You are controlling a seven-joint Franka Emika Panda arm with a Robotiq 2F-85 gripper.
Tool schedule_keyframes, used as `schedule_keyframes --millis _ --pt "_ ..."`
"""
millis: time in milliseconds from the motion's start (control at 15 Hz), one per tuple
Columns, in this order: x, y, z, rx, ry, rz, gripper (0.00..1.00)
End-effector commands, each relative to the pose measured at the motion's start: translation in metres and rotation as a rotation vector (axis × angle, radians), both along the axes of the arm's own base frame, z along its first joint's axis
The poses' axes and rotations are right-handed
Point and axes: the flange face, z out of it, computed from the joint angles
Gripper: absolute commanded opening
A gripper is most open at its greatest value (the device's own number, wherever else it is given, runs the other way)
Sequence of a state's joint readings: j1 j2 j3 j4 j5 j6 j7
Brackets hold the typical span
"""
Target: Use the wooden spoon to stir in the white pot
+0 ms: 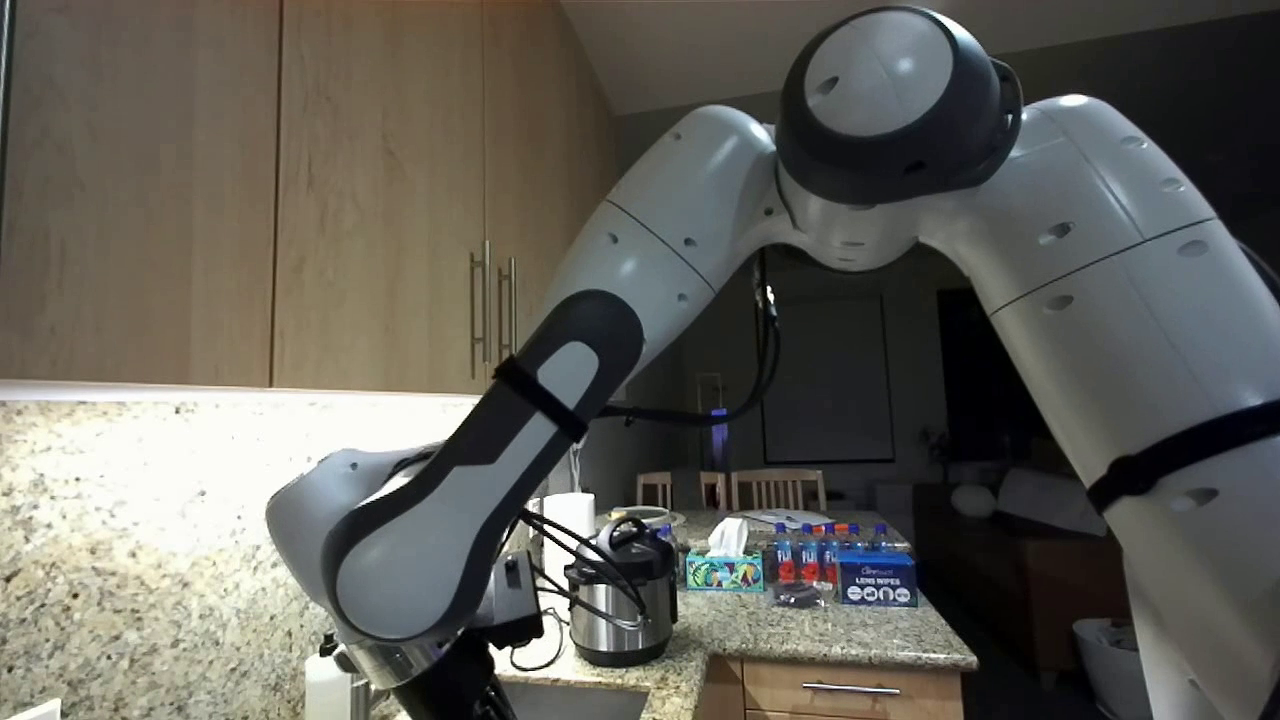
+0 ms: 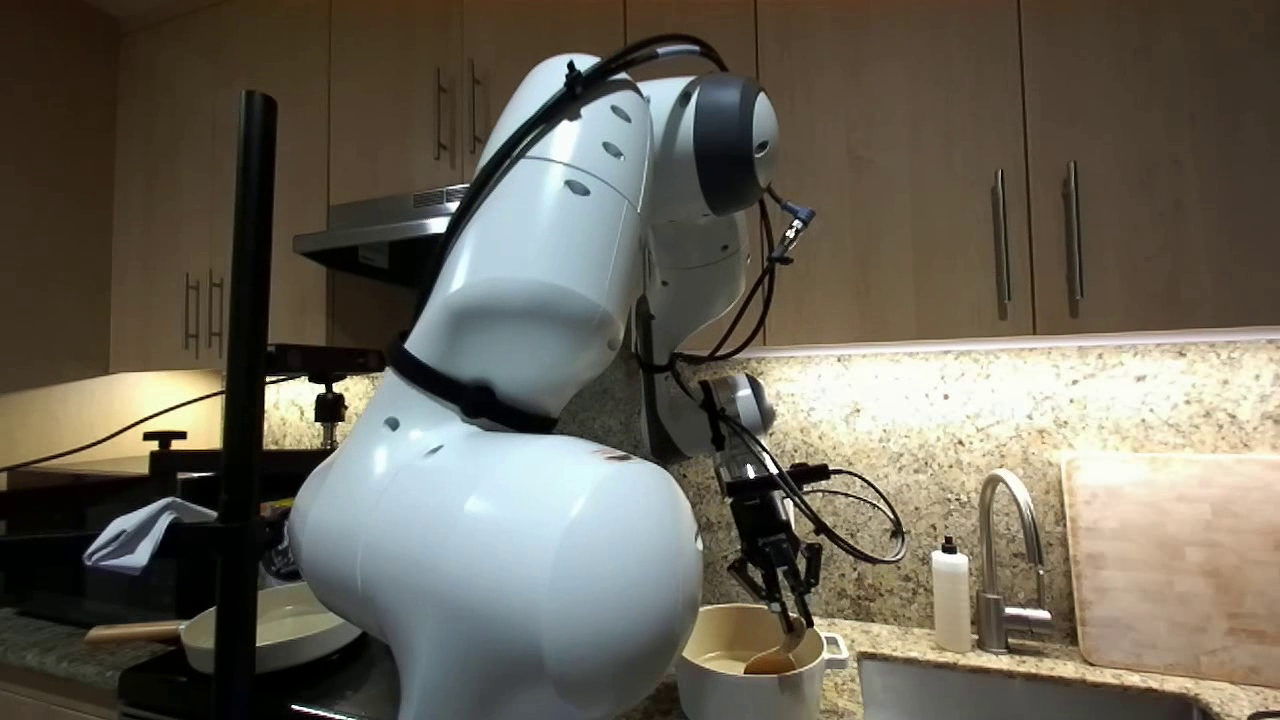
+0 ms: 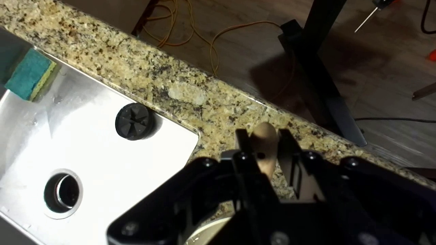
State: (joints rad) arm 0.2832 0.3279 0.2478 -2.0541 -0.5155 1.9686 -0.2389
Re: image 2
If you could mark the narrow light wooden wall cabinet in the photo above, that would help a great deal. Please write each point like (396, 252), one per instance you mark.
(160, 161)

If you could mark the wide light wooden wall cabinet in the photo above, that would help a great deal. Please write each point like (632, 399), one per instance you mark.
(1172, 135)

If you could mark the light wooden cabinet above hood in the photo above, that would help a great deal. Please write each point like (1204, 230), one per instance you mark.
(402, 81)

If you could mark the wooden spoon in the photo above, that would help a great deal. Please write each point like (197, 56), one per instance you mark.
(775, 659)

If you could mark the white pot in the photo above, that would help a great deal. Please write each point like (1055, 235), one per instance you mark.
(746, 703)

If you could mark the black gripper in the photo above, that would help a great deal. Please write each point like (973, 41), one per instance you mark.
(763, 523)

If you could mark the white crumpled cloth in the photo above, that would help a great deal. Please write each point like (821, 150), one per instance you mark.
(141, 530)

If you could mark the steel range hood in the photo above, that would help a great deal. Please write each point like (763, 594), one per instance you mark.
(383, 235)

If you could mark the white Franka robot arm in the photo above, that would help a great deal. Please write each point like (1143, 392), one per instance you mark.
(494, 561)

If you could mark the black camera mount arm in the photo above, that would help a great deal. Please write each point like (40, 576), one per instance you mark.
(324, 362)

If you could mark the white kitchen sink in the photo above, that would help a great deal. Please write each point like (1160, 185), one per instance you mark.
(1015, 690)

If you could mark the wooden cutting board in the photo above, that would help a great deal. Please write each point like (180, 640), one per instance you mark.
(1172, 574)

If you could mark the white soap bottle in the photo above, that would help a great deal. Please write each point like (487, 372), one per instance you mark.
(949, 603)

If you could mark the steel kitchen faucet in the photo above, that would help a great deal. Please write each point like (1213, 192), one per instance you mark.
(993, 620)

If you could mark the black vertical stand pole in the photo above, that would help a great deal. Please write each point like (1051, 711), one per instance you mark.
(247, 401)

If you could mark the black countertop appliance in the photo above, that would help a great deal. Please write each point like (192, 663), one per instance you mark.
(55, 544)

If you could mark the black clamp knob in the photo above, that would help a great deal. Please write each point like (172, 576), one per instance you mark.
(164, 461)

